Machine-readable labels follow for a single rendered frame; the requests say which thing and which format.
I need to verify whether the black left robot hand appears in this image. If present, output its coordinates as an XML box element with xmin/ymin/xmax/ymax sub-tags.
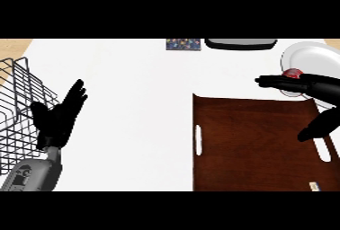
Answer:
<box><xmin>30</xmin><ymin>78</ymin><xmax>89</xmax><ymax>151</ymax></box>

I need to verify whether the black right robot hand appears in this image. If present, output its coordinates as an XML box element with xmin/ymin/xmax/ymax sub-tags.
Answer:
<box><xmin>254</xmin><ymin>73</ymin><xmax>340</xmax><ymax>143</ymax></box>

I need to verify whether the red can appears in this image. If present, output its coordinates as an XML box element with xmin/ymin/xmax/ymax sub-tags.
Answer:
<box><xmin>281</xmin><ymin>67</ymin><xmax>306</xmax><ymax>80</ymax></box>

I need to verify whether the white round plate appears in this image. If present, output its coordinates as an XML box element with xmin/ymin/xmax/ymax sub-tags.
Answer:
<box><xmin>280</xmin><ymin>40</ymin><xmax>340</xmax><ymax>110</ymax></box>

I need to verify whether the brown wooden tray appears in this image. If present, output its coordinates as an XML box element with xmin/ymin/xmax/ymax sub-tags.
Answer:
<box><xmin>191</xmin><ymin>93</ymin><xmax>340</xmax><ymax>192</ymax></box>

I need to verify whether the blue patterned box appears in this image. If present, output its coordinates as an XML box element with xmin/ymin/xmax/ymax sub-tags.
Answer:
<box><xmin>164</xmin><ymin>38</ymin><xmax>203</xmax><ymax>51</ymax></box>

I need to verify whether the black wire dish rack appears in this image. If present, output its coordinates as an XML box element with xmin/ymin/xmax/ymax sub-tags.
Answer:
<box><xmin>0</xmin><ymin>57</ymin><xmax>61</xmax><ymax>176</ymax></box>

